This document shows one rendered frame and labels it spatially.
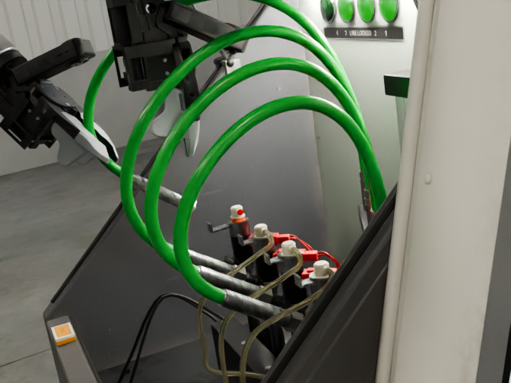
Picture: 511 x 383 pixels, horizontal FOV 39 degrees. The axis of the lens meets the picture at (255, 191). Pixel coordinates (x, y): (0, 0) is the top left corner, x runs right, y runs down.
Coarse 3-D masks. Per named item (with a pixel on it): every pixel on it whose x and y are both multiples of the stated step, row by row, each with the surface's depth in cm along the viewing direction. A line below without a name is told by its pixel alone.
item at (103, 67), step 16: (176, 0) 97; (192, 0) 96; (208, 0) 97; (256, 0) 97; (272, 0) 97; (288, 16) 98; (304, 16) 98; (320, 32) 98; (112, 64) 99; (96, 80) 99; (96, 96) 100; (112, 160) 103
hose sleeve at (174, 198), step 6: (138, 180) 103; (144, 180) 103; (138, 186) 103; (144, 186) 103; (162, 186) 104; (162, 192) 104; (168, 192) 104; (174, 192) 104; (162, 198) 104; (168, 198) 104; (174, 198) 104; (180, 198) 104; (174, 204) 104
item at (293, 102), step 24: (240, 120) 69; (264, 120) 70; (336, 120) 73; (216, 144) 68; (360, 144) 74; (192, 192) 68; (384, 192) 76; (192, 264) 70; (192, 288) 70; (216, 288) 71; (240, 312) 73; (264, 312) 73
